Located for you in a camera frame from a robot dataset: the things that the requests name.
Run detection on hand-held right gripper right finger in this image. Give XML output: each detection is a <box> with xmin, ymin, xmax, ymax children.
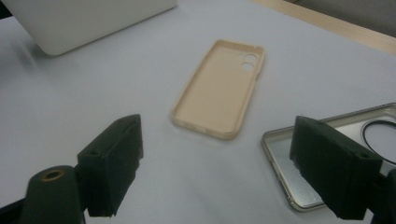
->
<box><xmin>289</xmin><ymin>115</ymin><xmax>384</xmax><ymax>221</ymax></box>

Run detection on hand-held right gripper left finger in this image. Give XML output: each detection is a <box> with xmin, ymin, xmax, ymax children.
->
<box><xmin>77</xmin><ymin>114</ymin><xmax>145</xmax><ymax>218</ymax></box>

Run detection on clear phone case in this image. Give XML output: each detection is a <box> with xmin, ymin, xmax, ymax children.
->
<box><xmin>261</xmin><ymin>102</ymin><xmax>396</xmax><ymax>214</ymax></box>

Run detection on beige phone case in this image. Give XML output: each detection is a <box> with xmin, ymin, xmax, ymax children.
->
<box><xmin>170</xmin><ymin>38</ymin><xmax>266</xmax><ymax>141</ymax></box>

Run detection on white storage box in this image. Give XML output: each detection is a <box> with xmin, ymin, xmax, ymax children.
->
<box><xmin>0</xmin><ymin>0</ymin><xmax>178</xmax><ymax>57</ymax></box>

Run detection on white table mat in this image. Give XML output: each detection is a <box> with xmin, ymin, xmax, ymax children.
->
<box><xmin>0</xmin><ymin>0</ymin><xmax>396</xmax><ymax>224</ymax></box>

